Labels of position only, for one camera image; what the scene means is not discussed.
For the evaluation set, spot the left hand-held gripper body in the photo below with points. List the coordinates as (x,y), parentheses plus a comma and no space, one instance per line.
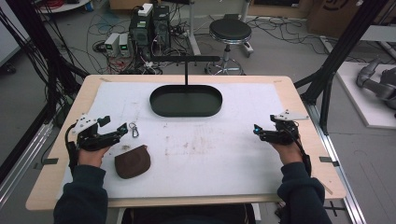
(90,140)

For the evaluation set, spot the black tape strip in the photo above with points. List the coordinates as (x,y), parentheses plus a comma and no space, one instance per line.
(49,161)
(328,160)

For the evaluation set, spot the black computer tower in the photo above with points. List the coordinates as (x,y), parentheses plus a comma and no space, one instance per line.
(161,26)
(140,34)

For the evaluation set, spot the white table mat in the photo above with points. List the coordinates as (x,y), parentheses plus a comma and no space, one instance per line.
(202,161)

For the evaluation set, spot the white box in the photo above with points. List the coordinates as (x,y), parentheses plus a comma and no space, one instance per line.
(145,10)

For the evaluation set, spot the aluminium rail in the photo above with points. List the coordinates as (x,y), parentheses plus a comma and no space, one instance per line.
(339,174)
(21,165)

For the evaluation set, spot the grey power supply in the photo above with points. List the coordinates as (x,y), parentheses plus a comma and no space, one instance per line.
(111,43)
(124,45)

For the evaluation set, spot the black metal frame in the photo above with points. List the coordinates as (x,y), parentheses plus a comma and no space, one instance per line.
(37,46)
(339,53)

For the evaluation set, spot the black oval tray with T-bar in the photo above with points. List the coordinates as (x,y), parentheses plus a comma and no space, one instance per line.
(186,101)

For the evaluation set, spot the black round stool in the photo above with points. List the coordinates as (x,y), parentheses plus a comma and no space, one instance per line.
(230,31)

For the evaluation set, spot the brown fabric pouch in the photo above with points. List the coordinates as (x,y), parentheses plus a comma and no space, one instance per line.
(132,162)

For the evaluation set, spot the white desk leg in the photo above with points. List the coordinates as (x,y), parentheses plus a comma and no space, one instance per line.
(193,31)

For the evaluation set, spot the person's left hand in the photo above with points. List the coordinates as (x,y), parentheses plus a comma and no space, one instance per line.
(90,158)

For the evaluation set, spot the silver keyring with carabiner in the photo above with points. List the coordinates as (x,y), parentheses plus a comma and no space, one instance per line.
(134,130)

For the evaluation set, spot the person's right hand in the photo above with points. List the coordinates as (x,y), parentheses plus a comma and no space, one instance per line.
(289,153)

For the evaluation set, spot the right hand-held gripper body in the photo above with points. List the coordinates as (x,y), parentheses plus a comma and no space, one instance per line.
(285,133)

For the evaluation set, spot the cardboard box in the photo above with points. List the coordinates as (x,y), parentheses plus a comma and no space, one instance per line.
(339,15)

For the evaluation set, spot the white platform board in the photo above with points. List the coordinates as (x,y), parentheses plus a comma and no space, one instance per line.
(358,99)

